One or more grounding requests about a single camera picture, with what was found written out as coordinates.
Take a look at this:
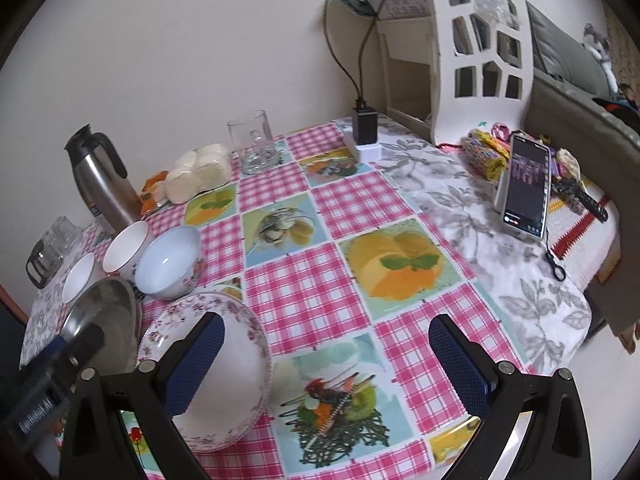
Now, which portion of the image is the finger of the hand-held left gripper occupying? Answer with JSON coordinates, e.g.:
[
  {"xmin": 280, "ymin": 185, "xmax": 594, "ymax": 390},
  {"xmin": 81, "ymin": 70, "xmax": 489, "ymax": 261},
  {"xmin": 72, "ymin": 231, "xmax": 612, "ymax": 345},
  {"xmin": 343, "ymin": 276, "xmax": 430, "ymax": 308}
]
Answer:
[{"xmin": 47, "ymin": 324, "xmax": 107, "ymax": 376}]

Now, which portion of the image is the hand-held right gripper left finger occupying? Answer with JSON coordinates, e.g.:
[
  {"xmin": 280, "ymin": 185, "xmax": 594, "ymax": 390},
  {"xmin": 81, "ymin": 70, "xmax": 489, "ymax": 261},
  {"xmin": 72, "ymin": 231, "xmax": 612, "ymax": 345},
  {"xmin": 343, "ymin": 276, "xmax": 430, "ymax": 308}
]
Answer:
[{"xmin": 59, "ymin": 311, "xmax": 227, "ymax": 480}]

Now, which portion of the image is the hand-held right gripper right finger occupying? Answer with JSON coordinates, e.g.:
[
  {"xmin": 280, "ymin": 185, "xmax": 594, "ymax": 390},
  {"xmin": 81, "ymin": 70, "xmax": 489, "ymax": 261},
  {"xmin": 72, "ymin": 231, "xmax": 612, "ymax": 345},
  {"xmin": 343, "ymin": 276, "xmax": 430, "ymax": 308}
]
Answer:
[{"xmin": 428, "ymin": 313, "xmax": 607, "ymax": 480}]

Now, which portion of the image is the floral rimmed ceramic plate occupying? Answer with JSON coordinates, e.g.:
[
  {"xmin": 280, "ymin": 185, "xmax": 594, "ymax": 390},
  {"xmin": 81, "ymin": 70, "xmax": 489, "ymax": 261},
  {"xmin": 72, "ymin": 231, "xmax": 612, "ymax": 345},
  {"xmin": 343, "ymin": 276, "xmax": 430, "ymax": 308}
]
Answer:
[{"xmin": 136, "ymin": 292, "xmax": 274, "ymax": 453}]

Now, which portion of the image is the white ceramic dish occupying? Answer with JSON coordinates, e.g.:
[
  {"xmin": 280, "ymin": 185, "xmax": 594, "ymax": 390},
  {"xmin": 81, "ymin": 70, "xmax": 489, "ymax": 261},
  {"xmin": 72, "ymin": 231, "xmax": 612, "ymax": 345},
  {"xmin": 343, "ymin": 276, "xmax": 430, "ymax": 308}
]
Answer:
[{"xmin": 62, "ymin": 252, "xmax": 97, "ymax": 306}]

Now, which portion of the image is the floral ceramic bowl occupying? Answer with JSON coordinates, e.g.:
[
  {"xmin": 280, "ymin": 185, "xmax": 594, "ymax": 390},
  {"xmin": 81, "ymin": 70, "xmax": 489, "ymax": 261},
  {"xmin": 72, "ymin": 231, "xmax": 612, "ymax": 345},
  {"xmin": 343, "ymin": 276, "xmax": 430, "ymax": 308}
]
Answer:
[{"xmin": 135, "ymin": 225, "xmax": 207, "ymax": 300}]

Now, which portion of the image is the white gold-rimmed bowl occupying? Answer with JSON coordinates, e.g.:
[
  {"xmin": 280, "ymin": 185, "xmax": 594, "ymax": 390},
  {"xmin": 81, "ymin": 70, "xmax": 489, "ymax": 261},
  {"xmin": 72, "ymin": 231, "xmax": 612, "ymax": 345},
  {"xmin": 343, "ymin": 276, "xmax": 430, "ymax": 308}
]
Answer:
[{"xmin": 102, "ymin": 220, "xmax": 154, "ymax": 282}]

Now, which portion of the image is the pink checked plastic tablecloth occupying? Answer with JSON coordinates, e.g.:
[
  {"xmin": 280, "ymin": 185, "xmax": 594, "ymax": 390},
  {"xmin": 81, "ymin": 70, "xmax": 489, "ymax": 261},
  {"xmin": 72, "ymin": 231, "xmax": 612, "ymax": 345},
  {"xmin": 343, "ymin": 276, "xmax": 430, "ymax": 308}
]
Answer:
[{"xmin": 134, "ymin": 117, "xmax": 502, "ymax": 480}]

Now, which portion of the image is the grey floral cloth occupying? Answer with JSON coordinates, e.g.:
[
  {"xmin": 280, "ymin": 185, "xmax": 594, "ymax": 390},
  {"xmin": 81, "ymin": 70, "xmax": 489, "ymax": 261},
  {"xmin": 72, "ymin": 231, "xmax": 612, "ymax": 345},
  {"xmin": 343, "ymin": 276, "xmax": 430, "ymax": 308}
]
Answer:
[{"xmin": 20, "ymin": 130, "xmax": 594, "ymax": 377}]

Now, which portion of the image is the stainless steel thermos jug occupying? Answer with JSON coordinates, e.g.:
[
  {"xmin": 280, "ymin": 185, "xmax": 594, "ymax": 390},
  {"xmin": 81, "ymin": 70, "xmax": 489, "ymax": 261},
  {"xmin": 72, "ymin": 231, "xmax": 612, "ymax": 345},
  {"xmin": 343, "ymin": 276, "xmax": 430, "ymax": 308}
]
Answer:
[{"xmin": 63, "ymin": 123, "xmax": 144, "ymax": 234}]

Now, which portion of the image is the orange snack packet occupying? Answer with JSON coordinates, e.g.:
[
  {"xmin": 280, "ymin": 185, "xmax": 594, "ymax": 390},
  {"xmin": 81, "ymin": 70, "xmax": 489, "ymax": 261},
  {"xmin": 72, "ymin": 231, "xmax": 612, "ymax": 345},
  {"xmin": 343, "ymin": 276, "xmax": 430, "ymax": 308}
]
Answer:
[{"xmin": 139, "ymin": 170, "xmax": 171, "ymax": 214}]

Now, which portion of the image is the white phone stand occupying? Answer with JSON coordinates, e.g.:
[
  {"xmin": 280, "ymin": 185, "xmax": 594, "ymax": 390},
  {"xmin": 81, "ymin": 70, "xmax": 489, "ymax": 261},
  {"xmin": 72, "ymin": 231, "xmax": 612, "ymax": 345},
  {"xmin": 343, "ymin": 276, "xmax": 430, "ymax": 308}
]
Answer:
[{"xmin": 492, "ymin": 174, "xmax": 512, "ymax": 212}]

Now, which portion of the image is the white crocheted mat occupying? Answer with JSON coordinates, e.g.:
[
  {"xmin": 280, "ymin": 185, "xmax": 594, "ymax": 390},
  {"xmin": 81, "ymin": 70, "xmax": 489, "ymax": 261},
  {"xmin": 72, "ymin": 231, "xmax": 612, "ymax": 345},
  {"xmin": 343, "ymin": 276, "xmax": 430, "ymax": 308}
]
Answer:
[{"xmin": 544, "ymin": 179, "xmax": 622, "ymax": 282}]

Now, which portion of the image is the bag of steamed buns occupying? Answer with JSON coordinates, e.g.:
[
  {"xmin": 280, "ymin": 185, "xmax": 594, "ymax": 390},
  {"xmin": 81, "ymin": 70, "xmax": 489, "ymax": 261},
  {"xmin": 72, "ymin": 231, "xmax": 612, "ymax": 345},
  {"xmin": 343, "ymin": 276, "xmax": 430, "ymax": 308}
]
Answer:
[{"xmin": 164, "ymin": 143, "xmax": 234, "ymax": 206}]

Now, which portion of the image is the smartphone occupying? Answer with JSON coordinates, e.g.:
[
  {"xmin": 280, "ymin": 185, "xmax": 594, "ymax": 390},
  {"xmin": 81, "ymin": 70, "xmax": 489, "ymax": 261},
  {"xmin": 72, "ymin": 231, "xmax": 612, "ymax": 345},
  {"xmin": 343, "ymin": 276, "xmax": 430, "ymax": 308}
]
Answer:
[{"xmin": 500, "ymin": 132, "xmax": 554, "ymax": 241}]

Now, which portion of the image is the colourful candy packet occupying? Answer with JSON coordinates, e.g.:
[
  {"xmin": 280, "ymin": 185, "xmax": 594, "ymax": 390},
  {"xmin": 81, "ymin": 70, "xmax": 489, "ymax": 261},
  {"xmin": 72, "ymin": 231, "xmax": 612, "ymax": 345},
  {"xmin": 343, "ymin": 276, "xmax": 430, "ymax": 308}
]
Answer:
[{"xmin": 459, "ymin": 128, "xmax": 516, "ymax": 182}]

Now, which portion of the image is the clear glass mug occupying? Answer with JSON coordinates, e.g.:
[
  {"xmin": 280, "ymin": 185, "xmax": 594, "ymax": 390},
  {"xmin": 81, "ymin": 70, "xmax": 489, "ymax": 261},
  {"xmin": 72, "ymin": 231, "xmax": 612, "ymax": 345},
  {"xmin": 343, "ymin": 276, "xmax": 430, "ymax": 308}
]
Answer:
[{"xmin": 227, "ymin": 109, "xmax": 281, "ymax": 176}]

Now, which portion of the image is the black charger plug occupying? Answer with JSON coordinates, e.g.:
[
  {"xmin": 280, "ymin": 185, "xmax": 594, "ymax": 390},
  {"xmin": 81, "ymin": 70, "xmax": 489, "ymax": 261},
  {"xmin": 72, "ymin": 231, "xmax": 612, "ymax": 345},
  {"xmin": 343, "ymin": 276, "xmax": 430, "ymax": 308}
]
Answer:
[{"xmin": 351, "ymin": 99, "xmax": 380, "ymax": 146}]

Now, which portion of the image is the grey sofa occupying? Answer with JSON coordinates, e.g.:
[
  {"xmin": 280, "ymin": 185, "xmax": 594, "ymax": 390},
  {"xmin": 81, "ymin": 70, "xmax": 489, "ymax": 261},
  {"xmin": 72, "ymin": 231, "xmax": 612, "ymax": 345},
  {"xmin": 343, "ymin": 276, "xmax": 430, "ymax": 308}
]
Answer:
[{"xmin": 522, "ymin": 0, "xmax": 640, "ymax": 356}]

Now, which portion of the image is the white wooden cabinet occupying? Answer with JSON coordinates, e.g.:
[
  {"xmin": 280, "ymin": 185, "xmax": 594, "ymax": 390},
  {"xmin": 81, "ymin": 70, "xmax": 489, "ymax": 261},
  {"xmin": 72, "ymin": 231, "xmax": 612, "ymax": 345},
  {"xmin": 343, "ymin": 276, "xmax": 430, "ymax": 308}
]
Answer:
[{"xmin": 360, "ymin": 0, "xmax": 537, "ymax": 144}]

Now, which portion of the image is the grey cushion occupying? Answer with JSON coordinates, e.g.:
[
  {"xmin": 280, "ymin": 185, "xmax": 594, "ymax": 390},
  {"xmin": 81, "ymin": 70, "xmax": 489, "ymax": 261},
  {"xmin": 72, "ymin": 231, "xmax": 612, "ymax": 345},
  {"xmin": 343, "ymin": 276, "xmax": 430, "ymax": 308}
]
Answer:
[{"xmin": 525, "ymin": 0, "xmax": 617, "ymax": 97}]

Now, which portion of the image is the grey plush toy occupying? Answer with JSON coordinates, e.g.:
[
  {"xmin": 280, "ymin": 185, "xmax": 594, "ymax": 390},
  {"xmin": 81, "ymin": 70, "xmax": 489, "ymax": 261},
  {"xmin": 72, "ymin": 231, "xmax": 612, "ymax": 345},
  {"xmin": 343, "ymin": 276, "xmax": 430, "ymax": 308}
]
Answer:
[{"xmin": 582, "ymin": 22, "xmax": 619, "ymax": 87}]

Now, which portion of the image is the glass pitcher with black handle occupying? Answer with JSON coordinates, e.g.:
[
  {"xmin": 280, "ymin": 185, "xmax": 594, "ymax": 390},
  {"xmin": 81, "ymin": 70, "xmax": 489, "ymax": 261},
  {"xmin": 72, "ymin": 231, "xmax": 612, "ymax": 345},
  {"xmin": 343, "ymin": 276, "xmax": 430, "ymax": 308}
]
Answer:
[{"xmin": 25, "ymin": 237, "xmax": 68, "ymax": 289}]

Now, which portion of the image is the dark charger cable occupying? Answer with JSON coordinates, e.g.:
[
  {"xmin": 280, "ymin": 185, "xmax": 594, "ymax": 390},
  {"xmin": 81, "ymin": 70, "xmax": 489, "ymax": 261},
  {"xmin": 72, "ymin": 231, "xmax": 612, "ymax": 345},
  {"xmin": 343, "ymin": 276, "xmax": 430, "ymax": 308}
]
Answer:
[{"xmin": 322, "ymin": 0, "xmax": 386, "ymax": 107}]

